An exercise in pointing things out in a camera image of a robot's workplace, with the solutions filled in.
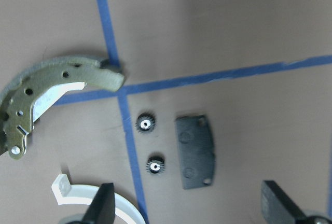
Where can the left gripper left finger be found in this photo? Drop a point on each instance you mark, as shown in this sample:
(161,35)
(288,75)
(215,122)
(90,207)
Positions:
(102,207)

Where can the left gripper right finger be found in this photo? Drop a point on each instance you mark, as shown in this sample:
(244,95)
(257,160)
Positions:
(277,206)

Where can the small black gear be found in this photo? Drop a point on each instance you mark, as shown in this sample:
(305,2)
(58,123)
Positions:
(145,123)
(155,164)

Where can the black brake pad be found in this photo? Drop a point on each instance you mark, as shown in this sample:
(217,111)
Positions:
(196,151)

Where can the brown paper table cover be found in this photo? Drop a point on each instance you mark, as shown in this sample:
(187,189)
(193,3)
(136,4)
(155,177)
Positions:
(260,70)

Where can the green curved brake shoe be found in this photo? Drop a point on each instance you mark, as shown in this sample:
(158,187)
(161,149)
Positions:
(33,91)

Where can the white curved plastic bracket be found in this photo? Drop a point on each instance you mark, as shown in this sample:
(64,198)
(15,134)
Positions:
(65,193)

